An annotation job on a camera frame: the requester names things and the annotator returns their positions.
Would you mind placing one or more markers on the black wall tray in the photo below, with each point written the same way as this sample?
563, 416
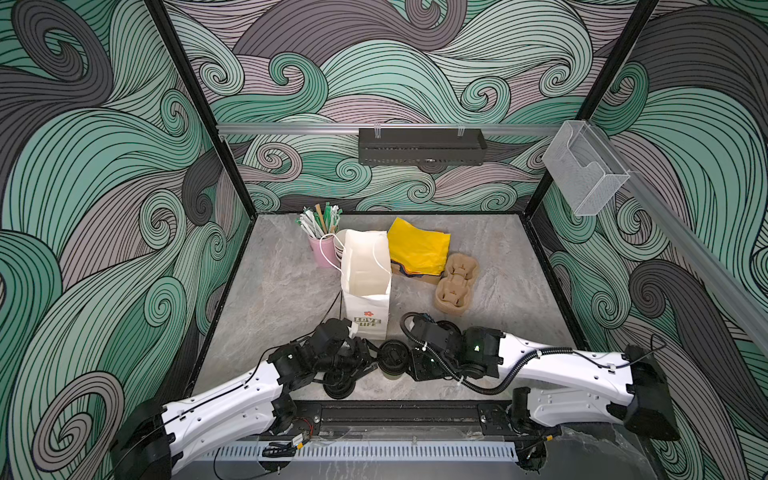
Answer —
416, 146

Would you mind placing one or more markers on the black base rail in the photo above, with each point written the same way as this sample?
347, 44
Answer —
509, 419

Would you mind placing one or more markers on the white slotted cable duct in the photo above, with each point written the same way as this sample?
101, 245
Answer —
356, 451

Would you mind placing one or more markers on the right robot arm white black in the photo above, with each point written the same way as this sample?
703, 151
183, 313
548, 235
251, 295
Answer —
628, 387

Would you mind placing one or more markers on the yellow napkin stack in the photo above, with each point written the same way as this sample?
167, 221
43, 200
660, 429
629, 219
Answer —
415, 252

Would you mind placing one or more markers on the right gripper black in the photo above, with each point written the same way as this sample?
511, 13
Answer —
415, 366

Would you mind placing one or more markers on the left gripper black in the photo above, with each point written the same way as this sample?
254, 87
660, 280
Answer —
361, 359

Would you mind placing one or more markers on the pink holder with straws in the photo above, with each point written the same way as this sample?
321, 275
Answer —
321, 225

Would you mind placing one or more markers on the brown pulp cup carrier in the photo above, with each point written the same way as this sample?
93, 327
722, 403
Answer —
454, 291

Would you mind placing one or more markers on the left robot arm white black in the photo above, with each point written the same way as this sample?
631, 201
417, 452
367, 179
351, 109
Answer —
158, 440

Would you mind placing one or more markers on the clear acrylic wall holder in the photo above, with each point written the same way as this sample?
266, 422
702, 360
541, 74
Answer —
585, 167

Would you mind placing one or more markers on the white paper gift bag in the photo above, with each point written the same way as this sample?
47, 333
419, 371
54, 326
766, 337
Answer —
366, 280

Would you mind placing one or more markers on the stack of black cup lids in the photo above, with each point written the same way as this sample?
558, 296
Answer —
338, 384

